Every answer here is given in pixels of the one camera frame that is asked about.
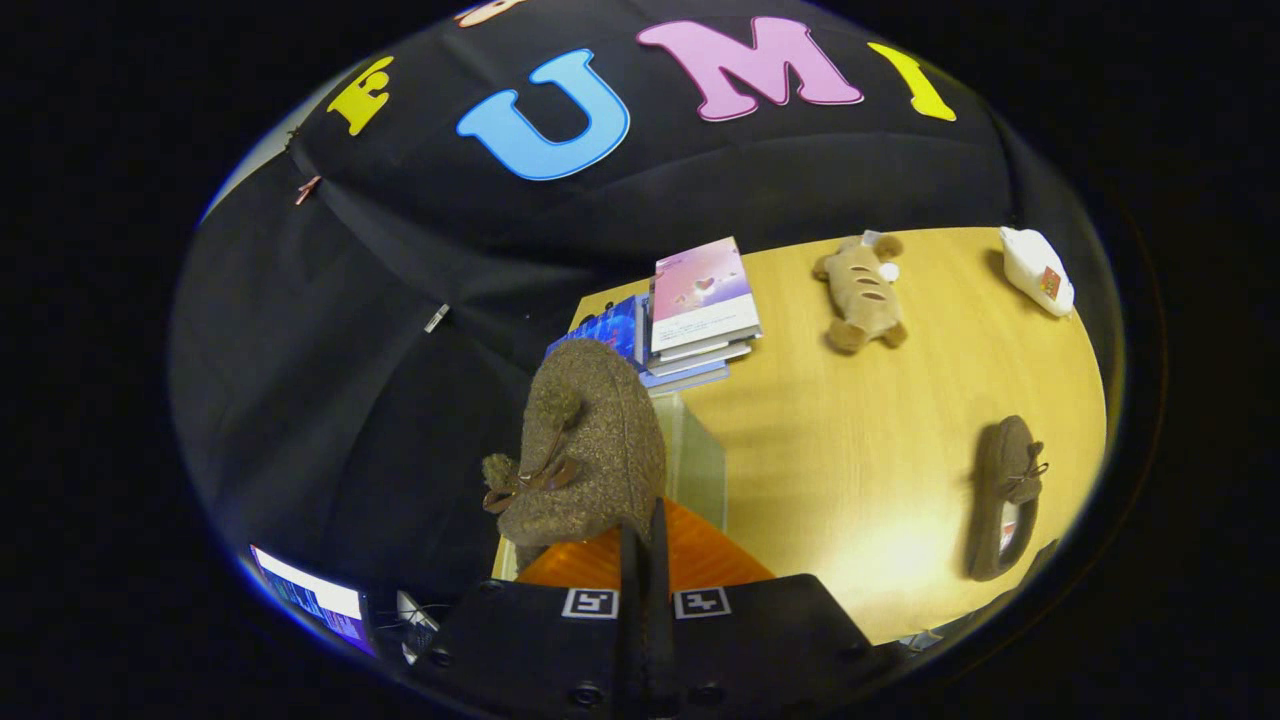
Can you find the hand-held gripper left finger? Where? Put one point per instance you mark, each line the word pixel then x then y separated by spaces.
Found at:
pixel 630 620

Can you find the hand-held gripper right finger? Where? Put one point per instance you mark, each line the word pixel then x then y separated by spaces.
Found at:
pixel 662 620

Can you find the cream storage box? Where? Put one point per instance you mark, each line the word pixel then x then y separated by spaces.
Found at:
pixel 700 465

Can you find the brown fuzzy shoe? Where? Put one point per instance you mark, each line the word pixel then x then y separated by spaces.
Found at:
pixel 600 440
pixel 1005 470

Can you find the small white device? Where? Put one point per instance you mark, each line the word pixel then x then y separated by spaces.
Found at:
pixel 415 615

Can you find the pale blue book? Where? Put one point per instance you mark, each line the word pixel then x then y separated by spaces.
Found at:
pixel 690 378

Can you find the white book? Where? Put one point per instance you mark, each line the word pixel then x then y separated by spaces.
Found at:
pixel 705 352

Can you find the dark blue book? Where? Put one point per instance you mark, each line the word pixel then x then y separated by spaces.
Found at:
pixel 615 330

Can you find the lit monitor screen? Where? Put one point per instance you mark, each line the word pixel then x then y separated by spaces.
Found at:
pixel 320 600

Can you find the pink cover book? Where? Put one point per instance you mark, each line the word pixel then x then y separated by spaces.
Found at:
pixel 700 290

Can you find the white cloth clip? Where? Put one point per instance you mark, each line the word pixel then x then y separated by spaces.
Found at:
pixel 436 318

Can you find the black backdrop cloth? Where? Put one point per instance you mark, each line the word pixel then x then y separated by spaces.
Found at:
pixel 400 330

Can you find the tan bread plush toy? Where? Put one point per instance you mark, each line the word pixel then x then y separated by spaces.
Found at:
pixel 862 295

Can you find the white soft packet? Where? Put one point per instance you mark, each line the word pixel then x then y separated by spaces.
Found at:
pixel 1030 265

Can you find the pink cloth clip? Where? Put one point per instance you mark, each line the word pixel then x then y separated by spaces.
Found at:
pixel 307 188

